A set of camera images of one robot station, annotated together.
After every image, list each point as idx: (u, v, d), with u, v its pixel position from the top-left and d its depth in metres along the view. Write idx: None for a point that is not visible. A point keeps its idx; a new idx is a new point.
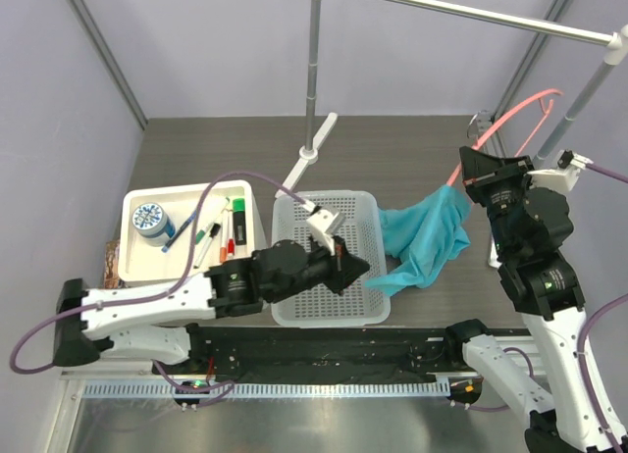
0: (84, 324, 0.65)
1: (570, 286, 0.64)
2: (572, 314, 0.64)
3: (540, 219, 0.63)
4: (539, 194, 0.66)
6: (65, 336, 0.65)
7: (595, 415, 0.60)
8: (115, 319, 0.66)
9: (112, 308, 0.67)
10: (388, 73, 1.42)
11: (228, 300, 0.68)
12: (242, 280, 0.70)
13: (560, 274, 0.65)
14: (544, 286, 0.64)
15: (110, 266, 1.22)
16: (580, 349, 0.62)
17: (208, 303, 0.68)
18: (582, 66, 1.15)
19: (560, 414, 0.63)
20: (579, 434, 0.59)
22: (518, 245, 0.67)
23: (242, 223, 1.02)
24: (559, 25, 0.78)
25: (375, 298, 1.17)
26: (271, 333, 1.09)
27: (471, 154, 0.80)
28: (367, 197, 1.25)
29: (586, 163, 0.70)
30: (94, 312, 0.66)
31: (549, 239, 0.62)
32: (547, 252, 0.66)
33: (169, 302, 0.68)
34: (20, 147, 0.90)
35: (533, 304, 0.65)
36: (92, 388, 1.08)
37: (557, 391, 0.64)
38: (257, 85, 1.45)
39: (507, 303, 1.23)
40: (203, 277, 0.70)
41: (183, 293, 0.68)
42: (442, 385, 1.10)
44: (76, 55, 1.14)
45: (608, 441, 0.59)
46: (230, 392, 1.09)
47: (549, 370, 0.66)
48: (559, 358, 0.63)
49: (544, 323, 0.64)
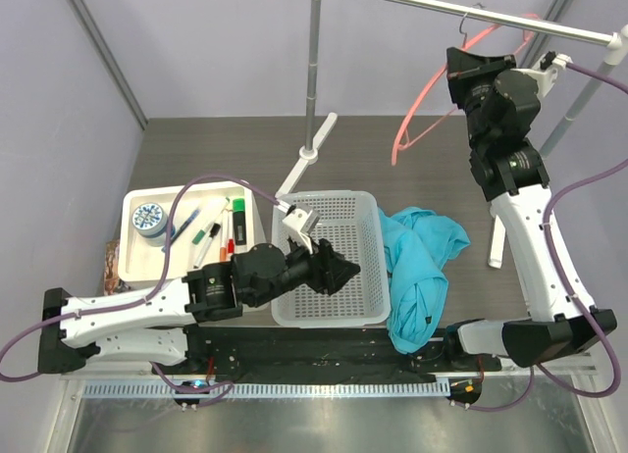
0: (63, 332, 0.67)
1: (535, 167, 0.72)
2: (538, 190, 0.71)
3: (509, 97, 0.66)
4: (511, 77, 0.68)
6: (46, 345, 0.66)
7: (561, 284, 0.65)
8: (93, 327, 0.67)
9: (89, 316, 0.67)
10: (388, 73, 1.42)
11: (205, 305, 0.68)
12: (221, 285, 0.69)
13: (526, 156, 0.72)
14: (509, 167, 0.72)
15: (110, 266, 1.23)
16: (546, 221, 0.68)
17: (184, 308, 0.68)
18: (582, 66, 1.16)
19: (533, 292, 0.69)
20: (548, 303, 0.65)
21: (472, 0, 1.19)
22: (488, 129, 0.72)
23: (242, 223, 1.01)
24: (559, 25, 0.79)
25: (374, 297, 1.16)
26: (271, 333, 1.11)
27: (458, 54, 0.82)
28: (367, 197, 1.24)
29: (566, 62, 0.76)
30: (73, 321, 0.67)
31: (517, 118, 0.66)
32: (514, 135, 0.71)
33: (145, 309, 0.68)
34: (20, 147, 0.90)
35: (499, 182, 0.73)
36: (92, 388, 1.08)
37: (529, 269, 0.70)
38: (257, 85, 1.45)
39: (507, 303, 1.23)
40: (182, 282, 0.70)
41: (160, 300, 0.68)
42: (442, 385, 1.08)
44: (76, 55, 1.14)
45: (576, 308, 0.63)
46: (230, 392, 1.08)
47: (521, 254, 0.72)
48: (527, 232, 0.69)
49: (508, 197, 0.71)
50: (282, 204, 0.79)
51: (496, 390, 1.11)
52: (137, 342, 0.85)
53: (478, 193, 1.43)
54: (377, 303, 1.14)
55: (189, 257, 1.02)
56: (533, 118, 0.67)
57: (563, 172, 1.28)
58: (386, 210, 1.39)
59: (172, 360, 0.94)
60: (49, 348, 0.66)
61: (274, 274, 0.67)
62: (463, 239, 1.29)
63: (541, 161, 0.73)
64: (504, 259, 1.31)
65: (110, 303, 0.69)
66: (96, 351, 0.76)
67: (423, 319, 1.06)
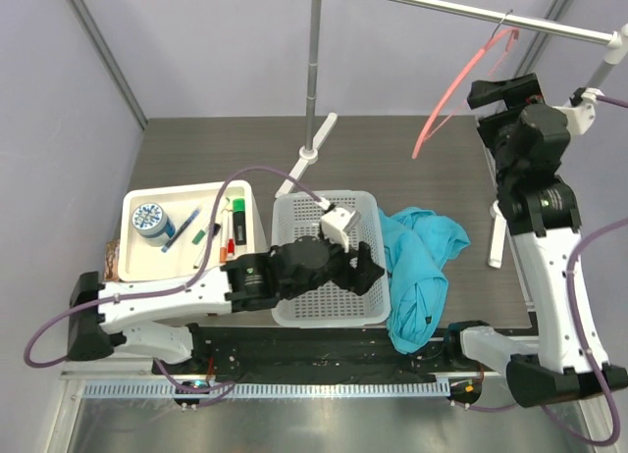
0: (102, 317, 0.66)
1: (567, 209, 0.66)
2: (565, 234, 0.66)
3: (537, 126, 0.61)
4: (538, 108, 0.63)
6: (84, 328, 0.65)
7: (576, 337, 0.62)
8: (132, 312, 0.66)
9: (129, 300, 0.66)
10: (388, 72, 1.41)
11: (245, 293, 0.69)
12: (258, 275, 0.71)
13: (558, 195, 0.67)
14: (540, 205, 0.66)
15: (110, 266, 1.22)
16: (569, 268, 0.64)
17: (225, 296, 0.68)
18: (584, 66, 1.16)
19: (543, 336, 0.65)
20: (558, 354, 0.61)
21: None
22: (514, 163, 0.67)
23: (242, 223, 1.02)
24: (561, 25, 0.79)
25: (374, 298, 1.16)
26: (271, 333, 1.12)
27: (482, 84, 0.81)
28: (367, 196, 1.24)
29: (597, 94, 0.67)
30: (112, 305, 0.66)
31: (545, 149, 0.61)
32: (544, 169, 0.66)
33: (184, 296, 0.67)
34: (20, 147, 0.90)
35: (527, 222, 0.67)
36: (92, 388, 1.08)
37: (543, 315, 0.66)
38: (257, 85, 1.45)
39: (508, 303, 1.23)
40: (221, 272, 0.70)
41: (200, 286, 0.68)
42: (442, 385, 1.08)
44: (76, 55, 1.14)
45: (588, 363, 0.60)
46: (230, 392, 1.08)
47: (537, 298, 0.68)
48: (548, 276, 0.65)
49: (534, 239, 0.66)
50: (323, 200, 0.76)
51: (496, 390, 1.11)
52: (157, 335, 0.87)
53: (478, 193, 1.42)
54: (377, 303, 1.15)
55: (189, 256, 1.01)
56: (562, 150, 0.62)
57: (564, 171, 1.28)
58: (386, 210, 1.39)
59: (179, 356, 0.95)
60: (89, 332, 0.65)
61: (320, 266, 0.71)
62: (463, 240, 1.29)
63: (575, 202, 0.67)
64: (504, 258, 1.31)
65: (147, 288, 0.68)
66: (124, 341, 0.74)
67: (423, 319, 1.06)
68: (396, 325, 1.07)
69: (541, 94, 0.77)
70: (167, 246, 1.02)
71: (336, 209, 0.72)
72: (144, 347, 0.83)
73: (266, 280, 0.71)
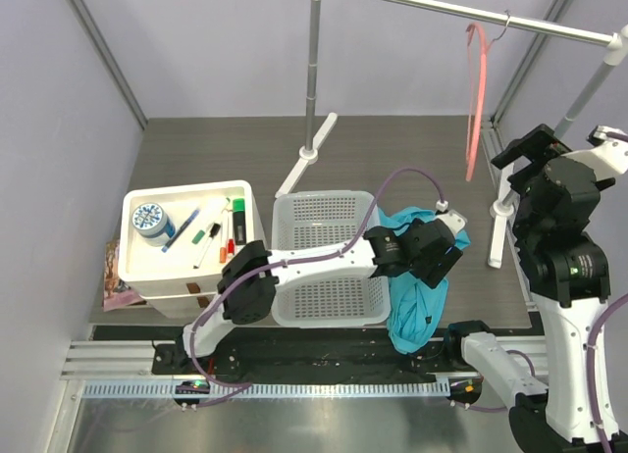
0: (276, 277, 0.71)
1: (598, 276, 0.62)
2: (591, 303, 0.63)
3: (562, 184, 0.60)
4: (563, 165, 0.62)
6: (268, 287, 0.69)
7: (589, 409, 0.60)
8: (299, 274, 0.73)
9: (295, 265, 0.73)
10: (388, 72, 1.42)
11: (386, 259, 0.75)
12: (394, 244, 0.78)
13: (590, 261, 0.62)
14: (568, 271, 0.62)
15: (110, 266, 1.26)
16: (591, 341, 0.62)
17: (373, 261, 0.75)
18: (584, 67, 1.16)
19: (552, 398, 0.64)
20: (569, 424, 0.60)
21: (471, 0, 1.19)
22: (540, 221, 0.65)
23: (242, 223, 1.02)
24: (561, 25, 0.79)
25: (374, 297, 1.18)
26: (271, 334, 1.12)
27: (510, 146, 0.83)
28: (367, 197, 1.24)
29: (606, 130, 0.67)
30: (282, 268, 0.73)
31: (572, 207, 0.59)
32: (569, 227, 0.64)
33: (340, 260, 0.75)
34: (20, 147, 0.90)
35: (552, 286, 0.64)
36: (92, 388, 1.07)
37: (555, 378, 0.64)
38: (257, 85, 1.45)
39: (508, 303, 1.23)
40: (364, 240, 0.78)
41: (351, 253, 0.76)
42: (442, 385, 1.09)
44: (76, 56, 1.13)
45: (598, 435, 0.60)
46: (237, 393, 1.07)
47: (551, 359, 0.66)
48: (566, 346, 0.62)
49: (557, 309, 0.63)
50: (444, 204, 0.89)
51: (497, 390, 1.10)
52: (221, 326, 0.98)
53: (478, 194, 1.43)
54: (377, 303, 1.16)
55: (189, 256, 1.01)
56: (592, 210, 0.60)
57: None
58: (386, 210, 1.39)
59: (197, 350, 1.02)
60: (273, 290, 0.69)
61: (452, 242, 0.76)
62: (464, 241, 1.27)
63: (606, 270, 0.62)
64: (504, 259, 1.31)
65: (308, 254, 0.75)
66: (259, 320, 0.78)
67: (423, 319, 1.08)
68: (396, 323, 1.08)
69: (555, 142, 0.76)
70: (167, 246, 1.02)
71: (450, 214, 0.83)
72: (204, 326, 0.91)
73: (404, 250, 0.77)
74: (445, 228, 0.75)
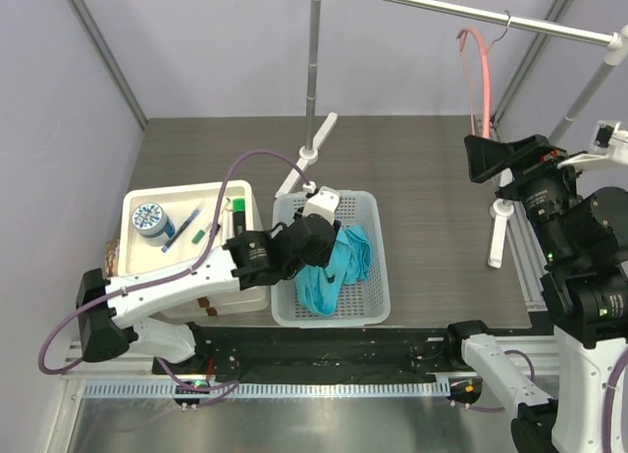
0: (112, 310, 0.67)
1: (626, 316, 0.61)
2: (616, 343, 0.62)
3: (609, 226, 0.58)
4: (610, 200, 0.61)
6: (95, 327, 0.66)
7: (600, 442, 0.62)
8: (142, 301, 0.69)
9: (136, 291, 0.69)
10: (387, 71, 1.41)
11: (248, 269, 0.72)
12: (261, 249, 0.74)
13: (620, 301, 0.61)
14: (599, 313, 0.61)
15: (110, 265, 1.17)
16: (611, 382, 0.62)
17: (232, 273, 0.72)
18: (586, 66, 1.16)
19: (562, 425, 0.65)
20: None
21: (471, 1, 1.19)
22: (574, 256, 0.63)
23: (243, 223, 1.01)
24: (560, 25, 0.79)
25: (374, 298, 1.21)
26: (271, 333, 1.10)
27: (484, 147, 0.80)
28: (368, 196, 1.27)
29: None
30: (121, 298, 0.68)
31: (615, 252, 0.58)
32: (604, 266, 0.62)
33: (192, 277, 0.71)
34: (19, 145, 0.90)
35: (579, 325, 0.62)
36: (93, 388, 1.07)
37: (568, 407, 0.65)
38: (257, 84, 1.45)
39: (510, 303, 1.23)
40: (224, 250, 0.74)
41: (205, 269, 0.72)
42: (442, 385, 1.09)
44: (76, 54, 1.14)
45: None
46: (231, 392, 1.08)
47: (566, 386, 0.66)
48: (586, 383, 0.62)
49: (583, 350, 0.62)
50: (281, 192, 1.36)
51: None
52: (161, 332, 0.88)
53: (478, 193, 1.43)
54: (377, 303, 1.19)
55: (188, 253, 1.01)
56: None
57: None
58: (387, 210, 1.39)
59: (182, 354, 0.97)
60: (100, 328, 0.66)
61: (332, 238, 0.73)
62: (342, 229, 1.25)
63: None
64: (504, 259, 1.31)
65: (153, 276, 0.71)
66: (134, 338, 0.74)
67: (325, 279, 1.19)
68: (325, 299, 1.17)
69: (553, 150, 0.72)
70: (167, 246, 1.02)
71: (323, 193, 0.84)
72: (151, 343, 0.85)
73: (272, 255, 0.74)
74: (319, 225, 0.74)
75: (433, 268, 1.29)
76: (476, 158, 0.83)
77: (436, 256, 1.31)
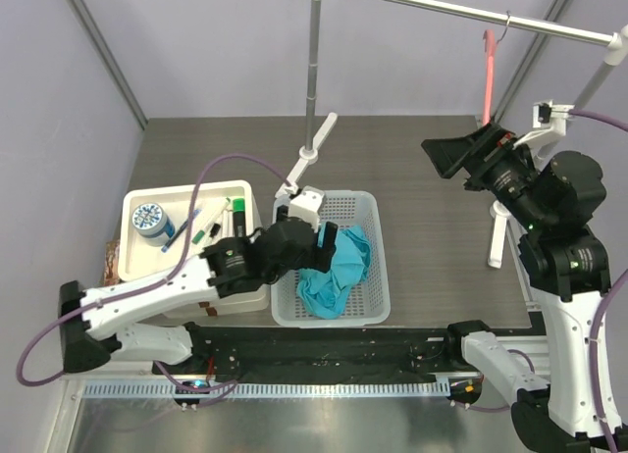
0: (86, 324, 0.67)
1: (598, 269, 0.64)
2: (592, 296, 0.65)
3: (568, 180, 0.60)
4: (569, 158, 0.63)
6: (70, 340, 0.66)
7: (592, 402, 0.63)
8: (117, 314, 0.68)
9: (111, 304, 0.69)
10: (387, 71, 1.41)
11: (226, 276, 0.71)
12: (239, 256, 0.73)
13: (590, 254, 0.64)
14: (569, 265, 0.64)
15: (110, 266, 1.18)
16: (593, 334, 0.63)
17: (208, 281, 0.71)
18: (586, 67, 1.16)
19: (556, 392, 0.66)
20: (573, 418, 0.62)
21: (471, 1, 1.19)
22: (542, 216, 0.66)
23: (243, 223, 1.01)
24: (559, 25, 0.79)
25: (374, 298, 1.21)
26: (271, 333, 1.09)
27: (440, 146, 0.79)
28: (368, 196, 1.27)
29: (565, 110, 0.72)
30: (95, 311, 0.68)
31: (577, 204, 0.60)
32: (573, 223, 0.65)
33: (168, 287, 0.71)
34: (19, 145, 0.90)
35: (553, 280, 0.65)
36: (93, 388, 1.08)
37: (558, 372, 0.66)
38: (258, 85, 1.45)
39: (511, 303, 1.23)
40: (200, 259, 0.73)
41: (182, 277, 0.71)
42: (442, 385, 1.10)
44: (77, 54, 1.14)
45: (600, 428, 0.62)
46: (231, 392, 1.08)
47: (554, 352, 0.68)
48: (569, 341, 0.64)
49: (560, 305, 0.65)
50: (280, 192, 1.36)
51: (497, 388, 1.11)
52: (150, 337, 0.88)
53: (478, 193, 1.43)
54: (377, 303, 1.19)
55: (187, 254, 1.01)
56: (595, 206, 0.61)
57: None
58: (387, 210, 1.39)
59: (179, 356, 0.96)
60: (75, 341, 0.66)
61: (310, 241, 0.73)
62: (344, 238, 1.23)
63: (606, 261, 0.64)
64: (504, 259, 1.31)
65: (129, 288, 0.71)
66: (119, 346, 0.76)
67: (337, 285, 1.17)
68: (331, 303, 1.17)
69: (507, 132, 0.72)
70: (167, 246, 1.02)
71: (305, 193, 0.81)
72: (141, 348, 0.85)
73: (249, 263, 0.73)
74: (296, 227, 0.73)
75: (433, 268, 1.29)
76: (440, 161, 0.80)
77: (437, 256, 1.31)
